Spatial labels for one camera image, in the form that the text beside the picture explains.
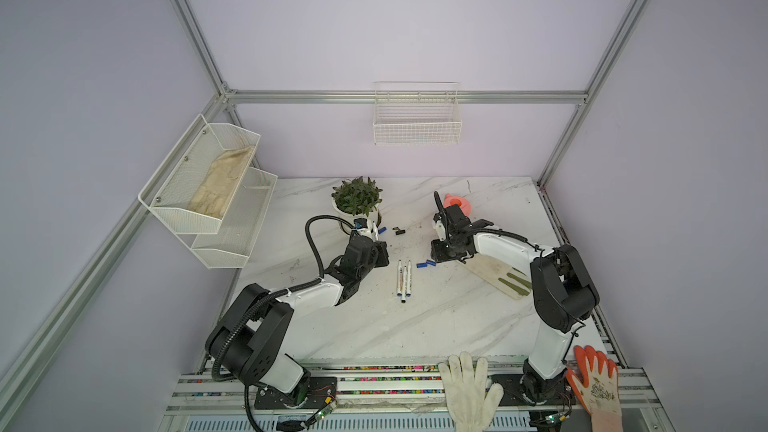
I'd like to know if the white marker pen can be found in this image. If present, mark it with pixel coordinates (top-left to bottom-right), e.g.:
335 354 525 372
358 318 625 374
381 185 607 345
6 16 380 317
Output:
400 261 412 303
396 260 405 300

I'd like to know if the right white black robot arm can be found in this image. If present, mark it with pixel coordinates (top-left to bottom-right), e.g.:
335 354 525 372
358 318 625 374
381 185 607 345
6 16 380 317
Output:
431 199 600 405

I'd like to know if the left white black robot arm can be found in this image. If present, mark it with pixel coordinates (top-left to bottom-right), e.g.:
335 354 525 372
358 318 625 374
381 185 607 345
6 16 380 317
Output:
205 232 389 402

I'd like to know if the pink plastic watering can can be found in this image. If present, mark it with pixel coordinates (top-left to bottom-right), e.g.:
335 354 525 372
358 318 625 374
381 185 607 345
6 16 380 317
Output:
442 194 472 217

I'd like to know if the green potted plant white pot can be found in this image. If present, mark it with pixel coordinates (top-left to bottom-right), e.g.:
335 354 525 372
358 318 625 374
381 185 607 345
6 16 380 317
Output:
331 176 383 228

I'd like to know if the beige cloth in shelf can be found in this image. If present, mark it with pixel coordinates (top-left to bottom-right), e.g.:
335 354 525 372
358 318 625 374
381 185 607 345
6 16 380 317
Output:
188 146 256 219

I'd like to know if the white mesh two-tier shelf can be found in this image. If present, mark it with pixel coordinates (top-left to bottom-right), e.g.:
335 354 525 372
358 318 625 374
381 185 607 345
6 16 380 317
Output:
138 115 278 269

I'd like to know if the white knit glove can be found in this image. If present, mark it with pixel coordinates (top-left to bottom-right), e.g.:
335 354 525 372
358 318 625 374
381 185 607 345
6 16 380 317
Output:
438 351 504 432

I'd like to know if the orange white work glove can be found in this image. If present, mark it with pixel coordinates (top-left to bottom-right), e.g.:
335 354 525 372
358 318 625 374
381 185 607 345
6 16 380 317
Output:
566 346 623 432

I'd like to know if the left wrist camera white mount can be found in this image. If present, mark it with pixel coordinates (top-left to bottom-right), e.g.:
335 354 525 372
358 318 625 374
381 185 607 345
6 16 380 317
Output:
353 217 379 242

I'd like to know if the left black corrugated cable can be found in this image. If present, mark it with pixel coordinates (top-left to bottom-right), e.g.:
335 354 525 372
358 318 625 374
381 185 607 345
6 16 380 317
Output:
209 214 361 382

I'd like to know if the black corrugated cable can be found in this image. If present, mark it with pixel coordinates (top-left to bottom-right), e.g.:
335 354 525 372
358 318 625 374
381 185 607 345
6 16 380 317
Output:
209 214 361 382
433 190 451 235

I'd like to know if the right black corrugated cable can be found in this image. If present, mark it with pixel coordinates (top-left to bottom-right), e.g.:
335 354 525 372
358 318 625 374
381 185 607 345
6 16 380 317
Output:
433 190 451 235

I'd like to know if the white wire wall basket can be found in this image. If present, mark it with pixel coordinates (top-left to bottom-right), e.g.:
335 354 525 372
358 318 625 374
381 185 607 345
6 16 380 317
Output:
373 81 463 146

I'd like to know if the aluminium frame corner post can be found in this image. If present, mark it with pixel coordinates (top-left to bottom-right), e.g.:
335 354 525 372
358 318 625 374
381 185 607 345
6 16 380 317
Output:
537 0 652 189

